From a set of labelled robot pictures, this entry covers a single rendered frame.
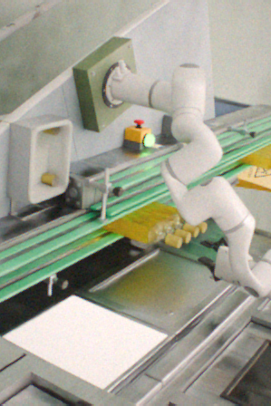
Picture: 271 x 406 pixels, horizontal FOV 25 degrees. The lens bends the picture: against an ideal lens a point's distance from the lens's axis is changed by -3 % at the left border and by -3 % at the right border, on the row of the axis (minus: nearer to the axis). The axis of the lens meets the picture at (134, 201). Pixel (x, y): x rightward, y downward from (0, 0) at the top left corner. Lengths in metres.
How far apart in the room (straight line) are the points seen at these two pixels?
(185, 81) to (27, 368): 1.02
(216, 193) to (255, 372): 0.49
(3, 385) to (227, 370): 0.87
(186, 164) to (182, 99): 0.21
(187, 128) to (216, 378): 0.64
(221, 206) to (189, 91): 0.35
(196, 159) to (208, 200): 0.12
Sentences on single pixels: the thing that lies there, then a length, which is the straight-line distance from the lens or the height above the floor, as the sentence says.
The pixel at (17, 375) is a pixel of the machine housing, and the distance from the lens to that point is 0.86.
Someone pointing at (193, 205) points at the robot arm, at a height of 1.30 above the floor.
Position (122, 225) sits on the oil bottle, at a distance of 1.89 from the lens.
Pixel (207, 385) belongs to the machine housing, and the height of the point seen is 1.47.
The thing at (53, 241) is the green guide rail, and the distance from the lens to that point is 1.68.
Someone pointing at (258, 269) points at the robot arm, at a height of 1.47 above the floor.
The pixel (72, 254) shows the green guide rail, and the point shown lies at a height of 0.94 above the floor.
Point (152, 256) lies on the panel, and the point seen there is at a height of 1.02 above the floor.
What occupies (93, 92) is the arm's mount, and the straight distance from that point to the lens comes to 1.88.
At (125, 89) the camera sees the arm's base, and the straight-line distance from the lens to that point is 1.89.
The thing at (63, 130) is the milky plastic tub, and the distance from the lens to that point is 1.79.
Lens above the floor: 1.88
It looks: 28 degrees down
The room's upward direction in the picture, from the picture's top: 108 degrees clockwise
